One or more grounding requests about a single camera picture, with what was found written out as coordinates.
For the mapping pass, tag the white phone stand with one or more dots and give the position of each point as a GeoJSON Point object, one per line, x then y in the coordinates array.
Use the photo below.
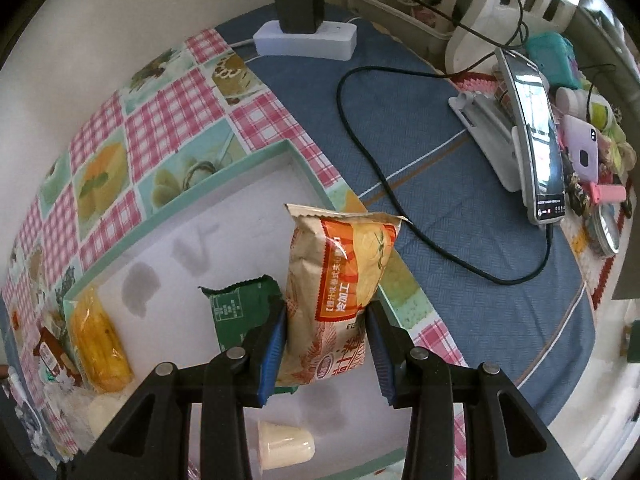
{"type": "Point", "coordinates": [485, 125]}

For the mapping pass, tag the white cutout chair back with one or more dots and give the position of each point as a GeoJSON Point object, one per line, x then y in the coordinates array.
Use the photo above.
{"type": "Point", "coordinates": [500, 5]}

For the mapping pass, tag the purple phone case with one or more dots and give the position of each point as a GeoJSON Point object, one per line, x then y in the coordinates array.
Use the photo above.
{"type": "Point", "coordinates": [582, 152]}

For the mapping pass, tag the round metal tin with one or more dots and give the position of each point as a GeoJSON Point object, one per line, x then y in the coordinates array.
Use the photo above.
{"type": "Point", "coordinates": [607, 232]}

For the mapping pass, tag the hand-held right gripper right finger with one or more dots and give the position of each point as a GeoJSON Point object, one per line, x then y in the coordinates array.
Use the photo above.
{"type": "Point", "coordinates": [382, 355]}

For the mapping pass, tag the small pale pudding cup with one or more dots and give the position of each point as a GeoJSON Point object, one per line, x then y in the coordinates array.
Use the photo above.
{"type": "Point", "coordinates": [285, 447]}

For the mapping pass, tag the white power strip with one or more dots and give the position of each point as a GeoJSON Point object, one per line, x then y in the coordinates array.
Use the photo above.
{"type": "Point", "coordinates": [305, 42]}

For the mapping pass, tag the teal cardboard tray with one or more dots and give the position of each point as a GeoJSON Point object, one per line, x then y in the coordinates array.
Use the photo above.
{"type": "Point", "coordinates": [225, 200]}

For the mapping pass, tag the teal pouch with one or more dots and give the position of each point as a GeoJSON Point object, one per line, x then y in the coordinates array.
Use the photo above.
{"type": "Point", "coordinates": [550, 55]}

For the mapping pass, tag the dark red snack packet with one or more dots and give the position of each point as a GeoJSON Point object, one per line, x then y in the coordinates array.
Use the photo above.
{"type": "Point", "coordinates": [50, 355]}

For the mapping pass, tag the white and green candy wrapper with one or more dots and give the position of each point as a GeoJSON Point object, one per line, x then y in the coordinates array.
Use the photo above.
{"type": "Point", "coordinates": [52, 379]}

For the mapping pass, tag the smartphone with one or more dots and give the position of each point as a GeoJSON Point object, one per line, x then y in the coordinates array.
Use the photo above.
{"type": "Point", "coordinates": [535, 145]}

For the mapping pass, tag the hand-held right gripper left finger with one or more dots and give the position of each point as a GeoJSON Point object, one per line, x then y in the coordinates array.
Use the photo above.
{"type": "Point", "coordinates": [272, 355]}

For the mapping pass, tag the large pale pudding cup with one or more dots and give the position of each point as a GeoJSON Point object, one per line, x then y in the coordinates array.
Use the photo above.
{"type": "Point", "coordinates": [102, 412]}

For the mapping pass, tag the white jar with green label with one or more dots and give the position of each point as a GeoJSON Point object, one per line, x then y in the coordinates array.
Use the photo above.
{"type": "Point", "coordinates": [600, 112]}

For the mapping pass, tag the orange swiss roll packet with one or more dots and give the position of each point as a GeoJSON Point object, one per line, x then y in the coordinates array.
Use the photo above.
{"type": "Point", "coordinates": [330, 300]}

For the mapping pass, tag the green snack packet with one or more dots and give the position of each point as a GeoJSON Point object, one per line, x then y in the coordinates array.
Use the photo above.
{"type": "Point", "coordinates": [240, 310]}

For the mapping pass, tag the yellow snack packet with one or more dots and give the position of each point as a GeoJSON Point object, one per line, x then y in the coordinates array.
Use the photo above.
{"type": "Point", "coordinates": [97, 345]}

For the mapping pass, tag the crumpled blue and white paper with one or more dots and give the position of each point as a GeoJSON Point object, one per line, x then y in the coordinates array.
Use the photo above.
{"type": "Point", "coordinates": [30, 425]}

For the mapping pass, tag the plain white jar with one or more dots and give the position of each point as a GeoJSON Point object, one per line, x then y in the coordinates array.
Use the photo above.
{"type": "Point", "coordinates": [570, 100]}

